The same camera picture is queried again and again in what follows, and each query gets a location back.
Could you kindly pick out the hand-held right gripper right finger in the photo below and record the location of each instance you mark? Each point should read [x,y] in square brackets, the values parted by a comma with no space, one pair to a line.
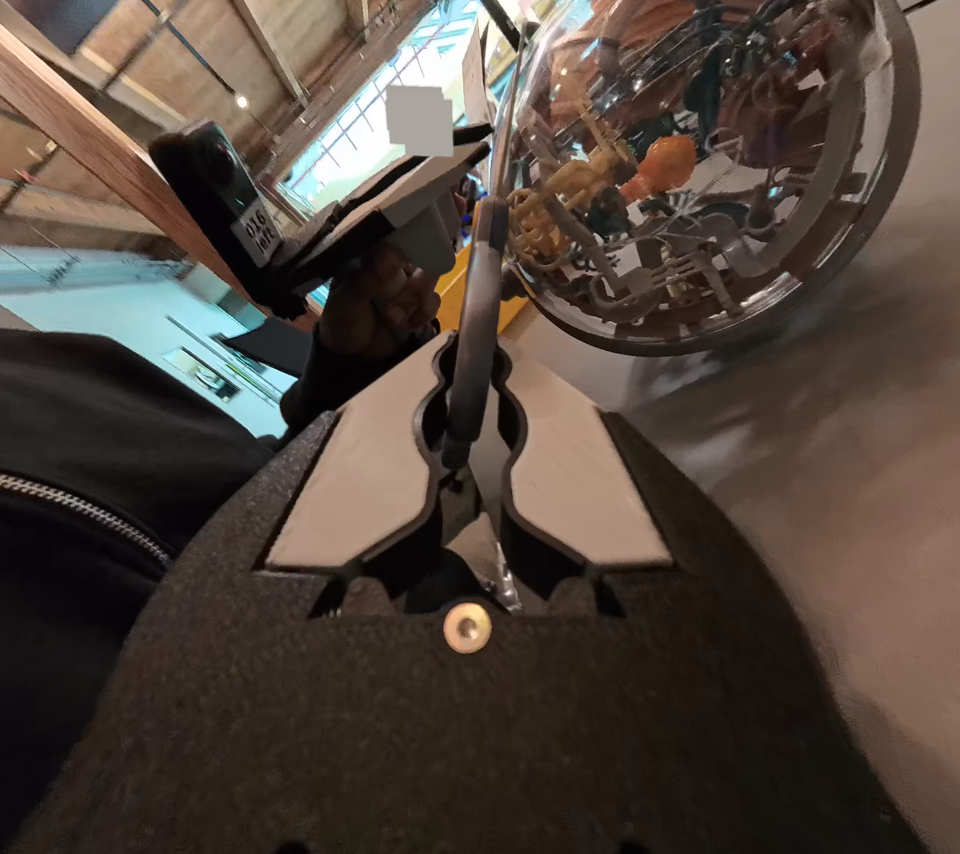
[585,487]

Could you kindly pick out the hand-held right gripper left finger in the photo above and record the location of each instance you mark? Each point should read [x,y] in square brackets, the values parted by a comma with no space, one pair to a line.
[352,487]

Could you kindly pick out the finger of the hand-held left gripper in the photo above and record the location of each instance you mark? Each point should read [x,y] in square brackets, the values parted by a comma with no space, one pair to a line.
[420,194]
[352,224]

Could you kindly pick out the grey yellow scissors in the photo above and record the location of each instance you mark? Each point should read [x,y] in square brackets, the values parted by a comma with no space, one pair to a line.
[472,314]

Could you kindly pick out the clear plastic maze ball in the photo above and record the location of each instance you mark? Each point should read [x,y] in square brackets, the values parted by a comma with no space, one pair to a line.
[712,142]

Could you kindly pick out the person's left hand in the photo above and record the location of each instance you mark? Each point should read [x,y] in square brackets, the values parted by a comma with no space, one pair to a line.
[375,307]

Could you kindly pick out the yellow plastic bin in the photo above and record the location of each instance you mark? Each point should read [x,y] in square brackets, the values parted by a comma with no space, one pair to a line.
[450,292]

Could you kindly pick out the person's black jacket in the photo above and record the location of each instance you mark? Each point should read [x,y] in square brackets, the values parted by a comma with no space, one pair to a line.
[90,419]

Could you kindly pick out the wooden post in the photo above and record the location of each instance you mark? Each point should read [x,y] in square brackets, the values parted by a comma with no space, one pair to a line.
[90,134]

